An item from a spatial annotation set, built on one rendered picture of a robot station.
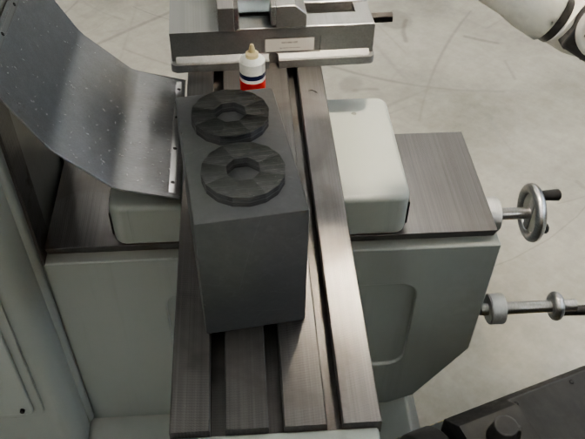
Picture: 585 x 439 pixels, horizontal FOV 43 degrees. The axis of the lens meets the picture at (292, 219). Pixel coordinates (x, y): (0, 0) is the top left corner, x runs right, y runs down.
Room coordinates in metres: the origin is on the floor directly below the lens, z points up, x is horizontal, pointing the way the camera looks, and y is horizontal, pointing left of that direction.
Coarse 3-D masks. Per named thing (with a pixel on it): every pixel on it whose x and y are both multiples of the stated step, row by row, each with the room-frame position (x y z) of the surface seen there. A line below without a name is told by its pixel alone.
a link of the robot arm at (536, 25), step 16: (480, 0) 0.88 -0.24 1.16; (496, 0) 0.87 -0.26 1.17; (512, 0) 0.86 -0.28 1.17; (528, 0) 0.86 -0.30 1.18; (544, 0) 0.86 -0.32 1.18; (560, 0) 0.86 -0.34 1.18; (576, 0) 0.88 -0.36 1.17; (512, 16) 0.86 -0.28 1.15; (528, 16) 0.85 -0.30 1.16; (544, 16) 0.85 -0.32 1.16; (560, 16) 0.85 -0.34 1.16; (576, 16) 0.84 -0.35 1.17; (528, 32) 0.86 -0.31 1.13; (544, 32) 0.85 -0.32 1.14; (560, 32) 0.84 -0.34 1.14; (560, 48) 0.85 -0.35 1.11; (576, 48) 0.82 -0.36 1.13
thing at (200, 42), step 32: (192, 0) 1.17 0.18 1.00; (224, 0) 1.10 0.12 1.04; (320, 0) 1.18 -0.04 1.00; (352, 0) 1.18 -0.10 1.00; (192, 32) 1.07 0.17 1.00; (224, 32) 1.07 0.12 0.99; (256, 32) 1.08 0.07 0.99; (288, 32) 1.09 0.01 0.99; (320, 32) 1.09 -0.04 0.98; (352, 32) 1.10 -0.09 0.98; (192, 64) 1.05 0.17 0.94; (224, 64) 1.06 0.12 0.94; (288, 64) 1.07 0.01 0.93; (320, 64) 1.08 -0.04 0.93
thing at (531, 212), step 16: (528, 192) 1.06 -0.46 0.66; (544, 192) 1.03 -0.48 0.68; (560, 192) 1.03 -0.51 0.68; (496, 208) 1.01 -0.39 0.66; (512, 208) 1.03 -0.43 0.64; (528, 208) 1.03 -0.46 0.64; (544, 208) 1.00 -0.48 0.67; (496, 224) 0.99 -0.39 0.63; (528, 224) 1.02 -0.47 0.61; (544, 224) 0.98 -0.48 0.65; (528, 240) 0.99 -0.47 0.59
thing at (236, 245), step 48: (192, 96) 0.73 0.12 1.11; (240, 96) 0.71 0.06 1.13; (192, 144) 0.64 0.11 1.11; (240, 144) 0.62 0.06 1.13; (288, 144) 0.64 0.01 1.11; (192, 192) 0.56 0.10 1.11; (240, 192) 0.55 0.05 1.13; (288, 192) 0.56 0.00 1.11; (240, 240) 0.52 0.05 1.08; (288, 240) 0.53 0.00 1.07; (240, 288) 0.52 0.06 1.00; (288, 288) 0.53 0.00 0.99
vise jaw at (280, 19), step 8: (272, 0) 1.10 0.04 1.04; (280, 0) 1.10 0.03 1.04; (288, 0) 1.10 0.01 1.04; (296, 0) 1.11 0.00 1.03; (272, 8) 1.08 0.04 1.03; (280, 8) 1.08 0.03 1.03; (288, 8) 1.08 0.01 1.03; (296, 8) 1.09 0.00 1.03; (304, 8) 1.10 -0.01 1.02; (272, 16) 1.08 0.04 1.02; (280, 16) 1.08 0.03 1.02; (288, 16) 1.08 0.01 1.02; (296, 16) 1.09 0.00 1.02; (304, 16) 1.09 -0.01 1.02; (272, 24) 1.08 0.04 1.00; (280, 24) 1.08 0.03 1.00; (288, 24) 1.08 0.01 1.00; (296, 24) 1.09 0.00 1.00; (304, 24) 1.09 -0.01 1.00
